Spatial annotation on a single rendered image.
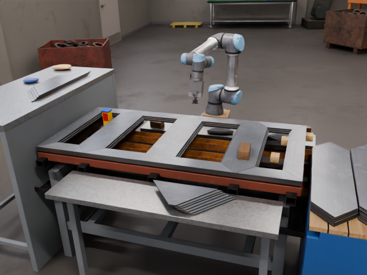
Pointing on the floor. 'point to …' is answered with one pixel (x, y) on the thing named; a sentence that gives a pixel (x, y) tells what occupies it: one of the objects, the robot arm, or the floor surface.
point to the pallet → (186, 24)
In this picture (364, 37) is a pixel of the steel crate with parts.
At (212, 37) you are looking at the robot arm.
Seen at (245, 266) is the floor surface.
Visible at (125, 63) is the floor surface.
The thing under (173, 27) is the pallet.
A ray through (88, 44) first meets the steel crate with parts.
